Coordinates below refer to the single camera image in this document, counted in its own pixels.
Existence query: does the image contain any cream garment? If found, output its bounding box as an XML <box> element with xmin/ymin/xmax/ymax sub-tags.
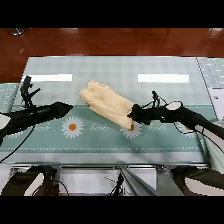
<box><xmin>79</xmin><ymin>79</ymin><xmax>136</xmax><ymax>130</ymax></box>

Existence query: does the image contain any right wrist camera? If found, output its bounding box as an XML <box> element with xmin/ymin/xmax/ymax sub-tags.
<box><xmin>142</xmin><ymin>90</ymin><xmax>169</xmax><ymax>109</ymax></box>

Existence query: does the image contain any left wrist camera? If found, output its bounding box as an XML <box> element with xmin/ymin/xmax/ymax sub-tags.
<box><xmin>19</xmin><ymin>75</ymin><xmax>42</xmax><ymax>111</ymax></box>

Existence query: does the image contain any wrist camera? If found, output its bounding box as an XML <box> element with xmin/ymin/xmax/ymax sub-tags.
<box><xmin>142</xmin><ymin>90</ymin><xmax>169</xmax><ymax>109</ymax></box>
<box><xmin>19</xmin><ymin>75</ymin><xmax>42</xmax><ymax>111</ymax></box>

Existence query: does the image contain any silver frame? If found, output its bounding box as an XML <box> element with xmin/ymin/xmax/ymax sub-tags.
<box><xmin>0</xmin><ymin>161</ymin><xmax>214</xmax><ymax>197</ymax></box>

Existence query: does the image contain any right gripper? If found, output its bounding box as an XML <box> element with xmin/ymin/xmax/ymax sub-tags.
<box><xmin>127</xmin><ymin>103</ymin><xmax>152</xmax><ymax>126</ymax></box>

